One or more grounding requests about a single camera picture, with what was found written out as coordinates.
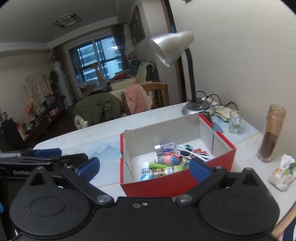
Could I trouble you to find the black lamp cable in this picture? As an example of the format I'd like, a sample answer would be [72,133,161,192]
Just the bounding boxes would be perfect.
[187,90,240,117]

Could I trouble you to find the white frame sunglasses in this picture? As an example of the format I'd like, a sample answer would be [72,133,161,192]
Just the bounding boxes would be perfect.
[175,146,211,162]

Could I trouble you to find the clear jar silver lid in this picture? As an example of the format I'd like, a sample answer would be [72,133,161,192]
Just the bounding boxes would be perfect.
[154,143,175,156]

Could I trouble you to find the pink cloth on chair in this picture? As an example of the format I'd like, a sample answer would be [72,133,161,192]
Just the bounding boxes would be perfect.
[124,84,152,114]

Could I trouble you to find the dark tv cabinet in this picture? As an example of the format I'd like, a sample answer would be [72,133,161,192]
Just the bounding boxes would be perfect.
[1,95,66,152]

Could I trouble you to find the crumpled snack packet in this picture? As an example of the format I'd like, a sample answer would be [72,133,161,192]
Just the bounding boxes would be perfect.
[268,154,295,192]

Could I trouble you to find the tall brown glass jar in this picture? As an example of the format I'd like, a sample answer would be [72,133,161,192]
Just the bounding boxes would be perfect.
[257,104,286,162]

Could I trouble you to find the small drinking glass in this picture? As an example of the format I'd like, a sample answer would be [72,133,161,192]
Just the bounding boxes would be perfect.
[229,110,242,134]

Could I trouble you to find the red orange toy keychain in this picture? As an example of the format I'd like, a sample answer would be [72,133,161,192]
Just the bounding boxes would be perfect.
[194,148,208,155]

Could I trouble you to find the green white glue pen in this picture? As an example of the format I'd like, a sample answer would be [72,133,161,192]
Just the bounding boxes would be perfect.
[149,162,170,170]

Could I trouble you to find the red white cardboard box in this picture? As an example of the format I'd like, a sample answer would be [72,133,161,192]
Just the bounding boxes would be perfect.
[120,114,236,197]

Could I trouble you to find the blue mountain table mat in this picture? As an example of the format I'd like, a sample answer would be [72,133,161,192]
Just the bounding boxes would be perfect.
[62,135,121,187]

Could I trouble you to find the olive green jacket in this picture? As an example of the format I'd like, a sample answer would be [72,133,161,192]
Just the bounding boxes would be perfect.
[74,93,125,130]

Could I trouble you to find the green lidded small jar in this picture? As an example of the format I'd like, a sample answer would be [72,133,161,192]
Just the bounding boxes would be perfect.
[153,165,184,178]

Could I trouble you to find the silver desk lamp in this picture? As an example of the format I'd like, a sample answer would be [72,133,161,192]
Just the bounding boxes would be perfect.
[149,31,215,116]

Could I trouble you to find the pink pig toy figure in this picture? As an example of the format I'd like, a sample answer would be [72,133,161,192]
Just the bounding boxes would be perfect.
[155,155,180,166]

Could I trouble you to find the wooden chair with pink cloth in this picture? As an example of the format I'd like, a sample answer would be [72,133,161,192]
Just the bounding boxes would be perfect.
[121,82,170,115]

